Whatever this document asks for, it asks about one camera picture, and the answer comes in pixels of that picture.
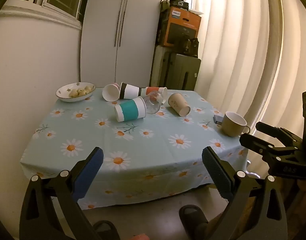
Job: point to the dark bag with white print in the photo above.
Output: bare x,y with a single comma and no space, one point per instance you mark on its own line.
179,4

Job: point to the black slipper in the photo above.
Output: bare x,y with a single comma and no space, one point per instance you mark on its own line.
105,231
192,218

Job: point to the daisy print blue tablecloth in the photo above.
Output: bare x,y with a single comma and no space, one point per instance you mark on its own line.
133,150

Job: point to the cream curtain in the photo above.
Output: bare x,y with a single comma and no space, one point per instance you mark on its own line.
242,55

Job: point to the white framed window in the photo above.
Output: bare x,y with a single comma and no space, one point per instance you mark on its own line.
55,0

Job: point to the brown paper cup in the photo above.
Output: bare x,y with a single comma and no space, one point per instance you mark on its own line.
178,103

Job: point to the white wardrobe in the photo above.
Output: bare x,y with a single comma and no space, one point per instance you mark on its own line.
138,30

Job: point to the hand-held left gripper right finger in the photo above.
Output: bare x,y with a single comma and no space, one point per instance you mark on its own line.
217,175

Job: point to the pale food pieces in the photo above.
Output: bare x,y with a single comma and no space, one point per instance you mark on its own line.
80,92

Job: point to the dark phone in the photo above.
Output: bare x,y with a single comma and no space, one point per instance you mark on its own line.
217,119

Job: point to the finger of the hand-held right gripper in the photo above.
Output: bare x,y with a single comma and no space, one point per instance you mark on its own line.
275,131
257,143

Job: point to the dark green suitcase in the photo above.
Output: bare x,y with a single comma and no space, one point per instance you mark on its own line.
175,70

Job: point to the clear glass cup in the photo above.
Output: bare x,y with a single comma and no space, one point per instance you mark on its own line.
154,103

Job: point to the orange white paper cup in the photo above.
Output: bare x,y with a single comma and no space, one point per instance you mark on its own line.
153,90

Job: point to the white pink paper cup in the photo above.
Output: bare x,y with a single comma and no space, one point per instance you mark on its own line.
110,93

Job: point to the small black bag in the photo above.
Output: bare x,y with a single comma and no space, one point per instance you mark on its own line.
192,47

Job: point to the white flower print bowl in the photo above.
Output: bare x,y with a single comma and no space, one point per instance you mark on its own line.
65,92

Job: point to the teal white paper cup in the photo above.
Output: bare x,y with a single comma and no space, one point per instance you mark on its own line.
130,109

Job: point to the tan ceramic mug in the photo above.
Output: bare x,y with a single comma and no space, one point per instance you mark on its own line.
231,126

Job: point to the orange black cardboard box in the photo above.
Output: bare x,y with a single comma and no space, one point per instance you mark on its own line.
180,27

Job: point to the black white paper cup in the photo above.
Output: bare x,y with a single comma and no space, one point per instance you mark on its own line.
130,91

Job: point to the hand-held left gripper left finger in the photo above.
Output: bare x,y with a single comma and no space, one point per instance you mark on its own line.
89,172

